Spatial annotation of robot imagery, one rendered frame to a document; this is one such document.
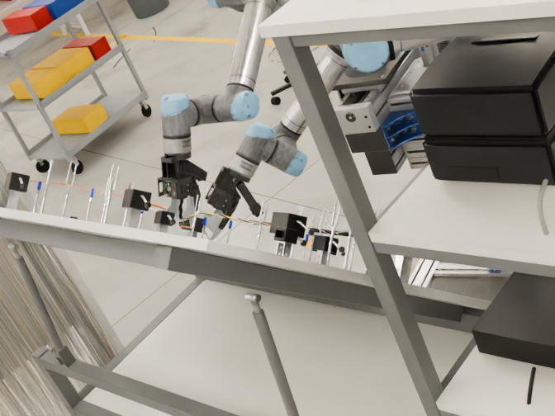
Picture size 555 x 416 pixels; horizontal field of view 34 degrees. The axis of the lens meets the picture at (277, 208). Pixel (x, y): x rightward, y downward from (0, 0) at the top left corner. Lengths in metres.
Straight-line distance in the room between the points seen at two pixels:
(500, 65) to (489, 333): 0.54
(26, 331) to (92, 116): 3.68
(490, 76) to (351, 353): 1.10
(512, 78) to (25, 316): 2.00
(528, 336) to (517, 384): 0.09
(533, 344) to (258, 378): 0.92
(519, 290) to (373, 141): 1.17
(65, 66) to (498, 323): 5.03
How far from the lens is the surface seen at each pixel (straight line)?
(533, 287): 1.82
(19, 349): 3.04
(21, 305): 2.97
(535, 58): 1.44
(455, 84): 1.45
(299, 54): 1.37
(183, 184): 2.39
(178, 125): 2.37
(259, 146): 2.53
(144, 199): 1.86
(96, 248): 1.82
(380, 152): 2.89
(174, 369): 2.60
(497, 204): 1.47
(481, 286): 3.38
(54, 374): 2.63
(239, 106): 2.34
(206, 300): 2.80
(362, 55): 2.42
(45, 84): 6.35
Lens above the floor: 2.25
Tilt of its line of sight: 28 degrees down
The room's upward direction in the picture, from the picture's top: 24 degrees counter-clockwise
